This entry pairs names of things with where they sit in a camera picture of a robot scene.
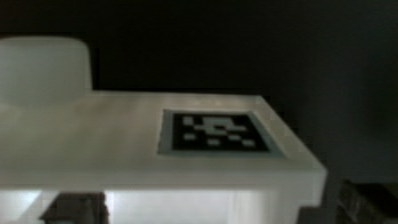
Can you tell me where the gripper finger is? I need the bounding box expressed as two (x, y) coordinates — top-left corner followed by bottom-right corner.
(0, 36), (91, 104)

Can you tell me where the white drawer cabinet frame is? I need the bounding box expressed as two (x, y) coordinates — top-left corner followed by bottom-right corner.
(0, 92), (328, 224)

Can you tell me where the white front drawer box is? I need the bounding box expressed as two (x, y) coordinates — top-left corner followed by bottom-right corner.
(40, 192), (111, 224)

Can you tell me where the white front fence wall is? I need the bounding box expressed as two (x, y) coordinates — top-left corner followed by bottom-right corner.
(335, 181), (398, 224)

